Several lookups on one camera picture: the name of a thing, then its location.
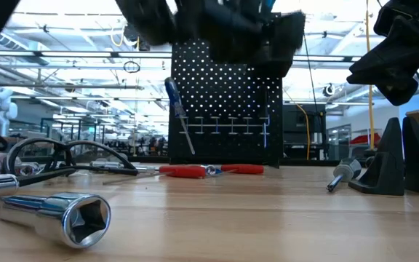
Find red object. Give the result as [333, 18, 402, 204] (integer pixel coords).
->
[349, 132, 382, 147]

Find yellow hanging hose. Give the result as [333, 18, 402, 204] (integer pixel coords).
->
[364, 0, 376, 151]

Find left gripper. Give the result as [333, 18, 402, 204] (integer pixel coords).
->
[114, 0, 307, 63]

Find thin yellow cable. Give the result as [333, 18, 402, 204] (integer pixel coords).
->
[284, 89, 312, 161]

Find black perforated pegboard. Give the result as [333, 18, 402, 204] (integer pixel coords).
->
[168, 39, 285, 169]

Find chrome wire ring rack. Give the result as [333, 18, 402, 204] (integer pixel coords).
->
[179, 114, 273, 136]

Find grey black handled screwdriver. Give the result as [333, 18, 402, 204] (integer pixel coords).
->
[326, 156, 363, 193]

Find black cabinet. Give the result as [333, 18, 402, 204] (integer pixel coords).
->
[284, 103, 327, 162]

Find long chrome deep socket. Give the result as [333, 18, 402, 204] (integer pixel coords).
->
[0, 192, 112, 250]

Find black safety glasses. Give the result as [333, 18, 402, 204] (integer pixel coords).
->
[4, 136, 140, 187]

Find blue-handled screwdriver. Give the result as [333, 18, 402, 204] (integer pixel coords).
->
[163, 76, 197, 156]

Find black ceiling cable reel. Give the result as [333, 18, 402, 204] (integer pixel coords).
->
[121, 23, 151, 52]
[322, 82, 338, 98]

